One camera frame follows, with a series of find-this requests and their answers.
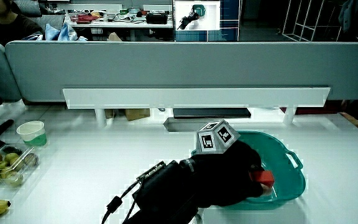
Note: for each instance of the red block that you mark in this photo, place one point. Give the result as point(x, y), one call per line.
point(263, 178)

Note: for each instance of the white and green paper cup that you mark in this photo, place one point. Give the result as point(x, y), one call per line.
point(33, 133)

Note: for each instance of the black bag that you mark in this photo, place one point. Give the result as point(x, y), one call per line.
point(156, 18)

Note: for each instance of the clear plastic fruit container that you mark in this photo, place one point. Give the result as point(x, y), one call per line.
point(6, 183)

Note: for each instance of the silver metal tray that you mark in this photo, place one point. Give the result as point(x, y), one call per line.
point(179, 124)

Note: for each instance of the white background table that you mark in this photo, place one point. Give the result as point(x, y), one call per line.
point(120, 24)

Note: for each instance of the grey office chair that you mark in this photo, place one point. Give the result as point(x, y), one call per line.
point(40, 14)

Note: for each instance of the brown kiwi fruit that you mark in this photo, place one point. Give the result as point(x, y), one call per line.
point(31, 159)

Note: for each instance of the white desk shelf riser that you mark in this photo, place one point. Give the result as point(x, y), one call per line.
point(194, 98)

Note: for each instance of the wide grey partition panel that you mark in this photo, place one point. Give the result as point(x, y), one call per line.
point(182, 63)

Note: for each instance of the dark red flat object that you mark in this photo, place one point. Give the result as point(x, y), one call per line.
point(312, 110)

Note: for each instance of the person's right hand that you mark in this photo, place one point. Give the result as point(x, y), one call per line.
point(222, 177)

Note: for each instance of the brown cardboard box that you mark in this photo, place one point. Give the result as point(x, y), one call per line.
point(137, 114)

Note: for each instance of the flat black keyboard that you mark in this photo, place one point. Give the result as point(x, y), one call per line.
point(211, 113)

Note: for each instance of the white metal rack frame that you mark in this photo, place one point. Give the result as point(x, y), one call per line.
point(309, 21)

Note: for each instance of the monitor screen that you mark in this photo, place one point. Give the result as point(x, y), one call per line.
point(207, 20)

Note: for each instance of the teal plastic basin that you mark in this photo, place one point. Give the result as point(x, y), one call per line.
point(281, 161)

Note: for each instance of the blue plastic bags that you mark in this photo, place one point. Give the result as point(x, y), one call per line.
point(62, 33)

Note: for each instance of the red container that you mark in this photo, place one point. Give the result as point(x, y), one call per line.
point(85, 18)

